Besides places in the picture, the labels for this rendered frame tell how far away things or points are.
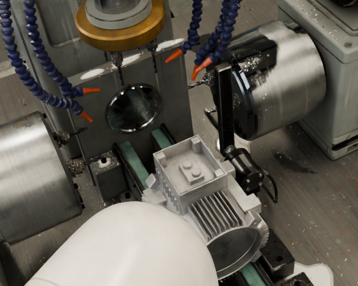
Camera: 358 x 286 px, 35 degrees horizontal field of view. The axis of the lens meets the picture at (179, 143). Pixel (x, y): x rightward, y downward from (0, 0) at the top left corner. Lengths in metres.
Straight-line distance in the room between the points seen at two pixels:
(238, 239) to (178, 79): 0.44
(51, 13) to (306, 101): 0.61
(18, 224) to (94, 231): 0.82
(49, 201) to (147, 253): 0.82
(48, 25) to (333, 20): 0.65
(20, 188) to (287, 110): 0.61
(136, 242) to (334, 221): 1.09
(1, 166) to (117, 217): 0.80
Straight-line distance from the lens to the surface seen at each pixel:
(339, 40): 1.34
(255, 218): 1.08
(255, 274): 1.21
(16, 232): 1.22
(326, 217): 1.44
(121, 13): 1.11
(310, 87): 1.33
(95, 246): 0.38
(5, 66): 2.69
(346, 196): 1.49
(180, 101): 1.46
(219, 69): 1.12
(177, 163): 1.13
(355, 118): 1.49
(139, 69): 1.34
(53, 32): 1.37
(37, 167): 1.17
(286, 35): 1.34
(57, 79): 1.17
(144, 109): 1.41
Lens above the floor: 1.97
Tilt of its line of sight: 47 degrees down
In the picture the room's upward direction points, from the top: 8 degrees counter-clockwise
